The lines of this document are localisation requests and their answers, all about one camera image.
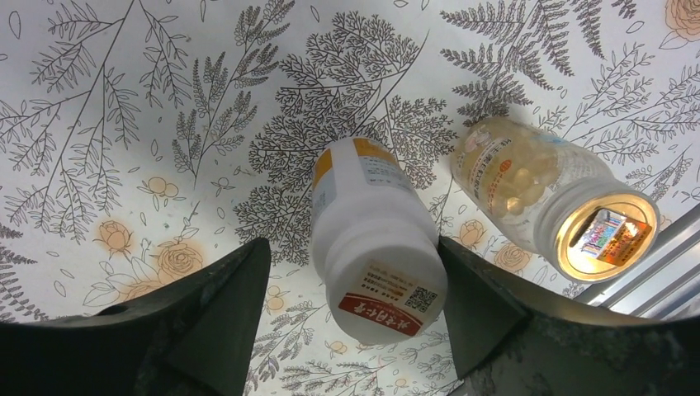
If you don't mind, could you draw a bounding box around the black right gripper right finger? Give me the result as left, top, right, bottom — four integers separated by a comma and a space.
438, 237, 699, 395

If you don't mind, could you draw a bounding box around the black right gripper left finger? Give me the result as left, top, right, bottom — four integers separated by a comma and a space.
1, 238, 271, 395

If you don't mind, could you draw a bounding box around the clear capsule bottle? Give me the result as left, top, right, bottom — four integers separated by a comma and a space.
451, 117, 660, 284

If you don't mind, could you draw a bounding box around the white pill bottle orange label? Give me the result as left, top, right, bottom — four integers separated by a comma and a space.
310, 137, 448, 346

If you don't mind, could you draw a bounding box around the floral patterned mat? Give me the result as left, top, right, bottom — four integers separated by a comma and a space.
1, 1, 699, 395

